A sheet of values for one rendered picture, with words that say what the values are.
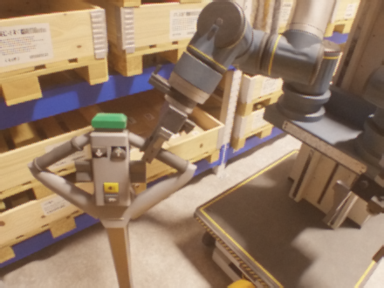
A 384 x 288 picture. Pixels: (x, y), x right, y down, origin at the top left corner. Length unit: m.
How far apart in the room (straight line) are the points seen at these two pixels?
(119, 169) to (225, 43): 0.39
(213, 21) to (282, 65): 0.22
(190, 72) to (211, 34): 0.09
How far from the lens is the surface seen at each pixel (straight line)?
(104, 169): 0.74
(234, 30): 0.63
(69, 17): 1.34
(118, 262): 1.01
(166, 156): 0.72
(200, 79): 0.63
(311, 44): 0.78
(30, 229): 1.83
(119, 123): 0.70
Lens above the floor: 1.79
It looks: 36 degrees down
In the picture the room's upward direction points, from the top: 5 degrees clockwise
